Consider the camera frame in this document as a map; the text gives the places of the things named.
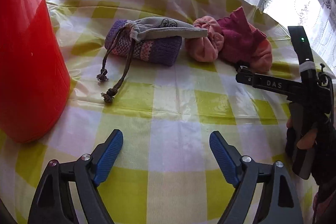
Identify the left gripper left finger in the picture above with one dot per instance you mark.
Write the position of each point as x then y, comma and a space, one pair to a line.
52, 202

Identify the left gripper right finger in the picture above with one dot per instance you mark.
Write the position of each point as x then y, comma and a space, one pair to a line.
278, 203

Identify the pink fleece cloth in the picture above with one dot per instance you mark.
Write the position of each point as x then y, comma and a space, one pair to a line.
207, 49

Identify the purple knitted sock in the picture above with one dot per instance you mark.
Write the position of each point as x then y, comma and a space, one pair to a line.
161, 51

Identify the right hand black glove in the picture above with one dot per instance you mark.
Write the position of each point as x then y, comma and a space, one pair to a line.
322, 140

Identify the pink quilted pajamas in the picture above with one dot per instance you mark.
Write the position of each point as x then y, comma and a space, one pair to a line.
324, 204

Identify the dark red cloth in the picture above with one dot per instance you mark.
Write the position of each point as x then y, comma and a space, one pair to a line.
242, 42

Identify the yellow checkered plastic tablecloth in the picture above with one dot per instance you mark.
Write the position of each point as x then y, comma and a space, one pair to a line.
165, 172

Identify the red thermos flask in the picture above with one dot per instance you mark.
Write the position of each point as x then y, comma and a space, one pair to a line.
34, 78

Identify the grey drawstring pouch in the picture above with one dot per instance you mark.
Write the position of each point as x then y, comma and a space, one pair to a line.
148, 28

